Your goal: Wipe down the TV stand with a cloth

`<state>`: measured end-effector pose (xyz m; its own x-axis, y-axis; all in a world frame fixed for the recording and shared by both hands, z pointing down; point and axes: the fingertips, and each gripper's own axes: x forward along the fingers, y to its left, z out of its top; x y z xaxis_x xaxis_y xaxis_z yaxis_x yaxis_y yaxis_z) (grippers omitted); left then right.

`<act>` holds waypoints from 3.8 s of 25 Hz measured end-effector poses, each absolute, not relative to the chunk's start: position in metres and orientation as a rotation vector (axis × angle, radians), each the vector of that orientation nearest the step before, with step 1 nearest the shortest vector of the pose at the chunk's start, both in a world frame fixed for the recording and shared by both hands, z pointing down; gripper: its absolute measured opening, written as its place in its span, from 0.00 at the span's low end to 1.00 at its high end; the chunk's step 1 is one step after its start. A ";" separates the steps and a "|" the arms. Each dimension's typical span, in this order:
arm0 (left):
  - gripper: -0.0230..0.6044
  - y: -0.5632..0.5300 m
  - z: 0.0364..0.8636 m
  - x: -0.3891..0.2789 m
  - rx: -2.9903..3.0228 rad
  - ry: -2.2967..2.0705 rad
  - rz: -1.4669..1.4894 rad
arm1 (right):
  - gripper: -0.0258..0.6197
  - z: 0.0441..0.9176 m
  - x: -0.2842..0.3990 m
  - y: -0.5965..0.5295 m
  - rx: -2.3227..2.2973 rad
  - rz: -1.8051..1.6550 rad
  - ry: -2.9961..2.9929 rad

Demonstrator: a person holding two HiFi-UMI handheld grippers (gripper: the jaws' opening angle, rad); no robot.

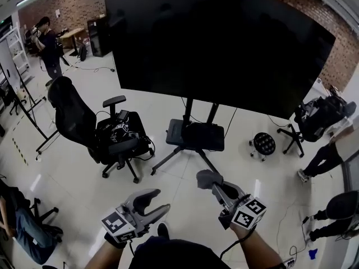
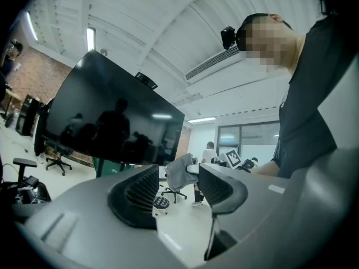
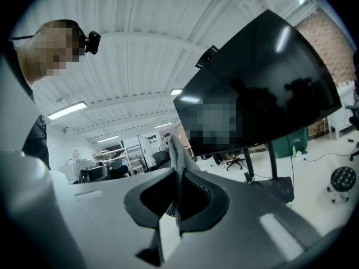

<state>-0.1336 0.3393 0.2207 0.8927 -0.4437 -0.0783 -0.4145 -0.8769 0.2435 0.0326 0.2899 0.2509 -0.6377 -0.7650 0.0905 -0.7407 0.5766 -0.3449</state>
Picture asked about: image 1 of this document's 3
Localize person's right black shoe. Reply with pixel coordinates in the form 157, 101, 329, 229
157, 222, 171, 240

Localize black mesh office chair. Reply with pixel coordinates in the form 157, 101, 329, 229
47, 76, 155, 184

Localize person's black shirt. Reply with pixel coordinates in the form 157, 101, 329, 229
131, 238, 287, 269

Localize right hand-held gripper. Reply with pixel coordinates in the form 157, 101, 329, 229
210, 181, 267, 231

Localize grey oval chair back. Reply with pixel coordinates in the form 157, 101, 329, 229
326, 191, 359, 221

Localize dark framed glass door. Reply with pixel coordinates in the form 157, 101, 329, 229
341, 151, 359, 193

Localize black TV stand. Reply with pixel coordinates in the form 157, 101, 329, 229
150, 97, 225, 179

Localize black wrist strap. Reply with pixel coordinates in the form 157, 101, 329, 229
104, 232, 127, 249

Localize person's left forearm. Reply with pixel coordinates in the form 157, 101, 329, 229
84, 239, 127, 269

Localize black cabinet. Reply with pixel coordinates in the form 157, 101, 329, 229
87, 17, 113, 58

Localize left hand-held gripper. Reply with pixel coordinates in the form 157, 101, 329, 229
101, 188, 171, 243

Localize long black floor cable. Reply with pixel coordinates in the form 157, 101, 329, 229
63, 62, 116, 73

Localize white shelving rack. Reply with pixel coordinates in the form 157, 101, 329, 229
0, 26, 31, 80

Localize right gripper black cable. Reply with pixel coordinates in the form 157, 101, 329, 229
220, 234, 243, 260

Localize black backpack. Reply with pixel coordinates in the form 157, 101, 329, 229
77, 44, 88, 62

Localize black looped cable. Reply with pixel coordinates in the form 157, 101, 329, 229
140, 136, 155, 161

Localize whiteboard on black stand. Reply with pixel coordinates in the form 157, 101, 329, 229
0, 39, 59, 155

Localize thin floor cable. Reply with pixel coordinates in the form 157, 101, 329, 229
276, 203, 298, 263

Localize round black rolling stool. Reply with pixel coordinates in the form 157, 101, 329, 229
248, 132, 276, 162

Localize light wooden desk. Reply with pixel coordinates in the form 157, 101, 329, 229
59, 28, 85, 56

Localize black office chair with bags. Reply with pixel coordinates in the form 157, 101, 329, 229
277, 95, 357, 158

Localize black television cable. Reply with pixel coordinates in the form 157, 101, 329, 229
223, 107, 238, 138

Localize person's right forearm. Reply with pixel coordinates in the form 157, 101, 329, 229
229, 224, 284, 269

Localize large black television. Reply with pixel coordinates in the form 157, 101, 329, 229
103, 0, 337, 120

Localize black swivel chair base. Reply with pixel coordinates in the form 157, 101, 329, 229
29, 197, 64, 243

